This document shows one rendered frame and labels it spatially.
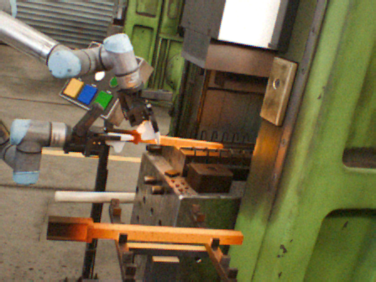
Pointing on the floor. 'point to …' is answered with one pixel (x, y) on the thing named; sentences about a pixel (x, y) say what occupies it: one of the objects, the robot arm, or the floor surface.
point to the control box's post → (96, 204)
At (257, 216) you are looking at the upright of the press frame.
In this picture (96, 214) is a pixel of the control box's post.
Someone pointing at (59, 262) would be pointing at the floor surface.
